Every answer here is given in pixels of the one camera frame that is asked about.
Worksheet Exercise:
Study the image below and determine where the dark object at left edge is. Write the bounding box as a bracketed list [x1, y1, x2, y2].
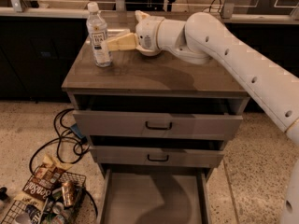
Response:
[0, 187, 8, 201]

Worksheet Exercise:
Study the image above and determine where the copper drink can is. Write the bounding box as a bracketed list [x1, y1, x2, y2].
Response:
[62, 181, 76, 207]

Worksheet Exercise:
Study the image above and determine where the silver tin can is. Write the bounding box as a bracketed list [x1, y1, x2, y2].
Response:
[52, 202, 64, 215]

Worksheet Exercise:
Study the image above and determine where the bottom grey drawer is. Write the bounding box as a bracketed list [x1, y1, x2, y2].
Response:
[96, 166, 212, 224]

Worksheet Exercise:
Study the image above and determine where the top grey drawer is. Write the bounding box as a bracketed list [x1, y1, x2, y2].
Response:
[73, 110, 242, 140]

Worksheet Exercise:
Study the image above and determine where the black floor cable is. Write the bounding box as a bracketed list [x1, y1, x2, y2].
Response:
[28, 108, 99, 217]

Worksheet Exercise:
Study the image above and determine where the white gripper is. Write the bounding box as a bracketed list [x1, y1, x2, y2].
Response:
[101, 10, 164, 52]

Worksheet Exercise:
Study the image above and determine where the blue power plug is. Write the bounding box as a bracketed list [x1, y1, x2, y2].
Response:
[70, 124, 86, 142]

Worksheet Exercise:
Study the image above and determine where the grey drawer cabinet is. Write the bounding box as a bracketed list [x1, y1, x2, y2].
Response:
[61, 10, 251, 224]

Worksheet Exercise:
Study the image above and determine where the white ceramic bowl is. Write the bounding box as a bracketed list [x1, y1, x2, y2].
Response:
[137, 47, 161, 57]

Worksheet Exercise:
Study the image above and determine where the clear plastic water bottle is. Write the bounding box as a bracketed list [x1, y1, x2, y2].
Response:
[86, 2, 112, 67]

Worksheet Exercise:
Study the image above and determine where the black wire basket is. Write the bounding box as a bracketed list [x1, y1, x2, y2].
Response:
[1, 172, 86, 224]

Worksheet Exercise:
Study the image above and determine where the grey drawer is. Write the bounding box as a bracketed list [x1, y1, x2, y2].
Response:
[96, 166, 212, 224]
[90, 146, 223, 168]
[73, 110, 242, 140]

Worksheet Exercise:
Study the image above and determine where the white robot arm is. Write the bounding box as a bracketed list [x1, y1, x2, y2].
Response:
[105, 10, 299, 144]

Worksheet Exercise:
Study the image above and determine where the middle grey drawer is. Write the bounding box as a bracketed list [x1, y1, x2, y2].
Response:
[90, 146, 223, 168]

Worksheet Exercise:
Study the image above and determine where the brown snack bag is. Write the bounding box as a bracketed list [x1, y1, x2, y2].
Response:
[15, 154, 72, 210]

